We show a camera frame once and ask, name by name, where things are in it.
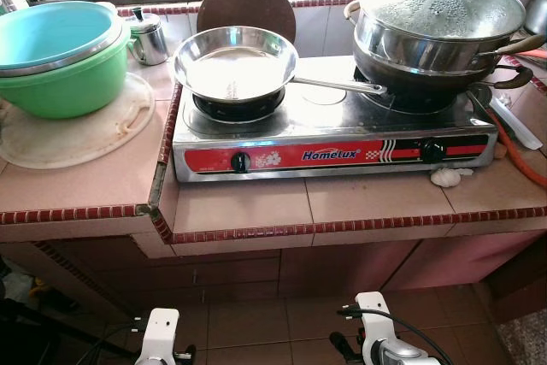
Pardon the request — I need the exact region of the teal plastic basin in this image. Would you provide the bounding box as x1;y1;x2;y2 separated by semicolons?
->
0;1;131;75

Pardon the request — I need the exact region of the small steel lidded mug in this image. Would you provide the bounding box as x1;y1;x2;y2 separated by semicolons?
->
126;8;171;67

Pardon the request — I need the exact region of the orange gas hose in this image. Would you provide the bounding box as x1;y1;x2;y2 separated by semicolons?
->
483;47;547;189

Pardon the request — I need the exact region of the black wok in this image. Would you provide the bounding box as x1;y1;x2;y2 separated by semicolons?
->
352;40;535;103

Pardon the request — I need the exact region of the white round cutting board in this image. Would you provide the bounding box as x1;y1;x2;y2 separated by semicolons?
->
0;72;157;170

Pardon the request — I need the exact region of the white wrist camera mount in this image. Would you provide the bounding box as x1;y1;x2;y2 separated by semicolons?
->
354;291;401;365
135;308;181;365

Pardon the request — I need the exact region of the Homelux steel gas stove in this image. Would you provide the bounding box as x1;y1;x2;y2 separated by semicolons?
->
171;56;499;184

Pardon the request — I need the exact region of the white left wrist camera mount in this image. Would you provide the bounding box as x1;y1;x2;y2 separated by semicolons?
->
135;308;181;365

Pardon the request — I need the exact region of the steel steamer pot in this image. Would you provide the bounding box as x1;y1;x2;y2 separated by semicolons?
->
344;0;547;74

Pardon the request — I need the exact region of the black handled kitchen knife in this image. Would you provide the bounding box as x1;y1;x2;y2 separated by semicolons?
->
468;85;544;151

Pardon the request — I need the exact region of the green plastic basin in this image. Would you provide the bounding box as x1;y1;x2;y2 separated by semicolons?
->
0;30;135;120

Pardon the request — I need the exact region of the white garlic bulb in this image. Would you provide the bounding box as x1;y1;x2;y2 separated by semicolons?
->
429;166;474;189

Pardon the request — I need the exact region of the brown round wooden board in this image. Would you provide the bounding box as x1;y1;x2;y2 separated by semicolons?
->
196;0;297;41

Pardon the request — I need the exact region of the steel frying pan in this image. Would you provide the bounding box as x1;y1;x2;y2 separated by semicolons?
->
174;26;387;109

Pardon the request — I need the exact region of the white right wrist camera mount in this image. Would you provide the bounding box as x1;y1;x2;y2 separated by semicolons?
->
354;291;401;365

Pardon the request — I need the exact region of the steel stock pot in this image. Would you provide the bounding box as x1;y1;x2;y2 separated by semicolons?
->
523;0;547;37

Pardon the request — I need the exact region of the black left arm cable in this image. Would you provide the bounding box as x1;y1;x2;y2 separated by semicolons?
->
77;321;144;365

